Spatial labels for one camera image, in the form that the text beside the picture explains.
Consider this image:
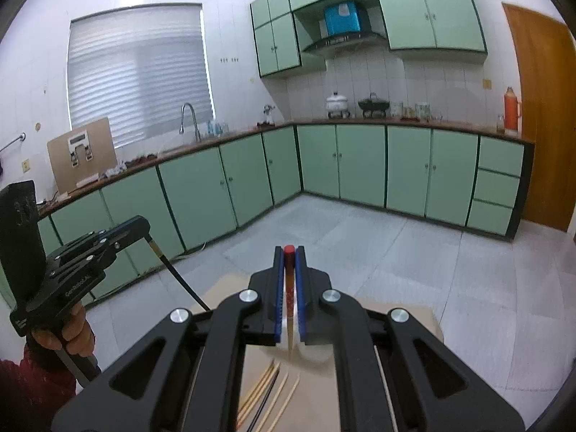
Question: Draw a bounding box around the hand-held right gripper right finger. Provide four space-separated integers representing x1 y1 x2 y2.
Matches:
294 245 526 432

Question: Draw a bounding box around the brown kitchen countertop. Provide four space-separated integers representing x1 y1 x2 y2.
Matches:
36 117 536 219

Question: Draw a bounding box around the blue box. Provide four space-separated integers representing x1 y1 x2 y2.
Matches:
323 2 364 37

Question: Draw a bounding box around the bamboo chopstick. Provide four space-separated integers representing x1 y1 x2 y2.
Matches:
238 364 282 424
265 377 301 430
238 361 279 417

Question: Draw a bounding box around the black wok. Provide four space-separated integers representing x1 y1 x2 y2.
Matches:
357 93 390 118

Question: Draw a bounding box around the green base cabinet unit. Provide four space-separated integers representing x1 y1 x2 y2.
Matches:
0 123 534 311

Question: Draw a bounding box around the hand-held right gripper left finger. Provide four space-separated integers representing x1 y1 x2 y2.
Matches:
51 245 288 432

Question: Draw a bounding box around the red patterned chopstick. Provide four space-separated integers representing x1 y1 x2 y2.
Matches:
283 244 298 358

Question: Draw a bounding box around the wooden door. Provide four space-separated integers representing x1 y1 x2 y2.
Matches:
501 2 576 233

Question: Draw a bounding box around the metal towel rail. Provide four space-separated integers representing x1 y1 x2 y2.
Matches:
0 132 27 151

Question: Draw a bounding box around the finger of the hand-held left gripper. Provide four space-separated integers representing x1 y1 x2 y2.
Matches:
49 216 151 259
46 229 152 289

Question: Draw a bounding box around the brown cardboard board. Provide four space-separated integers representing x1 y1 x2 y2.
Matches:
47 117 118 194

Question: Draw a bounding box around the black range hood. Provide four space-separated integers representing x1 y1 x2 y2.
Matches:
301 31 388 57

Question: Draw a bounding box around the person's left forearm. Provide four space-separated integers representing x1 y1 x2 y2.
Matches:
0 346 78 432

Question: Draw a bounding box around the green wall cabinet unit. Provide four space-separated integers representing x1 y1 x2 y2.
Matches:
249 0 489 78

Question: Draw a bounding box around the orange thermos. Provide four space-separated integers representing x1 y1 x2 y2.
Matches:
503 86 523 132

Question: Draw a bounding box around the person's left hand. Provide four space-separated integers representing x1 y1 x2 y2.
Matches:
27 299 96 361

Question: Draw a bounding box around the white window blind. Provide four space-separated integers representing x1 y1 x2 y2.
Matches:
67 4 216 149

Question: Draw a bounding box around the chrome kitchen faucet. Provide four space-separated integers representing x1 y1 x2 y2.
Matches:
179 103 202 143

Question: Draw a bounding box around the black chopstick with gold band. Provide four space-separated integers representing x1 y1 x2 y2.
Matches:
146 236 211 312

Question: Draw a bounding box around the white cooking pot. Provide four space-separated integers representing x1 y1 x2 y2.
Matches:
326 91 351 114

